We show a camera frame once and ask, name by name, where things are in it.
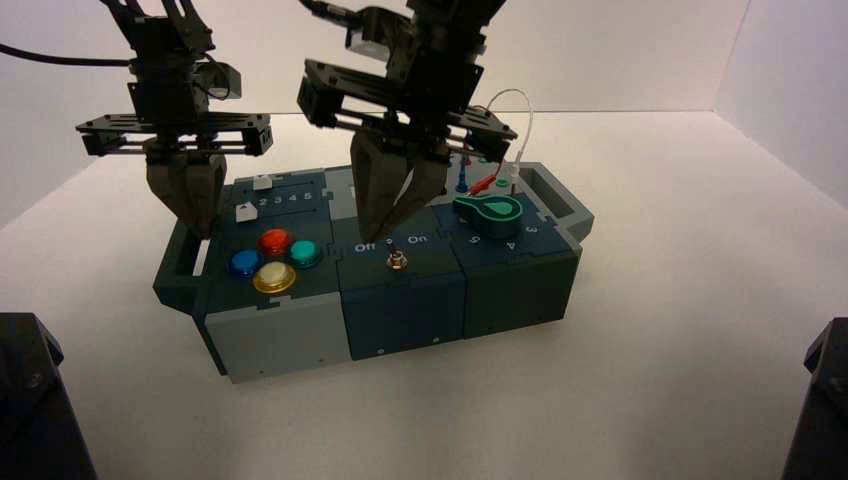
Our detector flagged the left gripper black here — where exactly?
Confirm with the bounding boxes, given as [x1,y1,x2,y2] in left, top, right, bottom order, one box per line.
[74,16,274,240]

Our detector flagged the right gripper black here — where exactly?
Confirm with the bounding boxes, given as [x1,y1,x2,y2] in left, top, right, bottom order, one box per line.
[296,9,519,243]

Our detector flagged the dark teal grey control box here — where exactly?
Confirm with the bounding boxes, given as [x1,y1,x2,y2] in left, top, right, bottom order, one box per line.
[152,162,596,386]

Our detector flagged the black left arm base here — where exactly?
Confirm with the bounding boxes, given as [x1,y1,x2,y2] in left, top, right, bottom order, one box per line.
[0,313,99,480]

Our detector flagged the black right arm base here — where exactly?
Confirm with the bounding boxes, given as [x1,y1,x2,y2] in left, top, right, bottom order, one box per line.
[781,317,848,480]

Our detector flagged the blue dome push button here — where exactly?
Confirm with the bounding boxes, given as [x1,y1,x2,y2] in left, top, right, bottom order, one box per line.
[228,249,265,280]

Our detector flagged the green black rotary knob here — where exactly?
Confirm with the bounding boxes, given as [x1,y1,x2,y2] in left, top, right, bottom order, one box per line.
[452,193,525,240]

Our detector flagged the red dome push button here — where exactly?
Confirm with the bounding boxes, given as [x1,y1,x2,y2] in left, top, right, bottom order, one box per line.
[258,228,296,259]

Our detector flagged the green dome push button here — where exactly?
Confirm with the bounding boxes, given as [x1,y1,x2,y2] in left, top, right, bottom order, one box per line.
[287,239,325,270]

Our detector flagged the yellow dome push button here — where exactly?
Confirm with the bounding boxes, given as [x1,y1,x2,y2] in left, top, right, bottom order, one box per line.
[252,261,298,296]

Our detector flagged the red jumper wire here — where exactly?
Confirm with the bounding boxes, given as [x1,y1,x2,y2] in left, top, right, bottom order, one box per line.
[460,153,499,197]

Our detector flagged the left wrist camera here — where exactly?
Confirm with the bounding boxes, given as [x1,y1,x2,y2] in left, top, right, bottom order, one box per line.
[197,61,243,102]

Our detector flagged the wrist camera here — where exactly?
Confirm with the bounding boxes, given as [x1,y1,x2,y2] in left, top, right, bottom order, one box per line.
[344,7,415,61]
[197,61,243,102]

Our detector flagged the white jumper wire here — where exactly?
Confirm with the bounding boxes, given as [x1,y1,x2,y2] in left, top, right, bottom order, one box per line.
[486,87,535,195]

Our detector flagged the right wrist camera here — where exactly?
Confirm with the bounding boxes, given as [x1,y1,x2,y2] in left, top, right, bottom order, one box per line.
[344,7,415,61]

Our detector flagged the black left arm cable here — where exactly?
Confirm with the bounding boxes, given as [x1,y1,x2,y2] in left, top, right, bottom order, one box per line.
[0,42,137,69]

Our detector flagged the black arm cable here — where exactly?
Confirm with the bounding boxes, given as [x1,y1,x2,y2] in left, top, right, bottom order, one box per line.
[0,42,137,69]
[298,0,362,22]

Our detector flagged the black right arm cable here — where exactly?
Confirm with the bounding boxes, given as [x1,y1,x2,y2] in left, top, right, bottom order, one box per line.
[298,0,362,22]

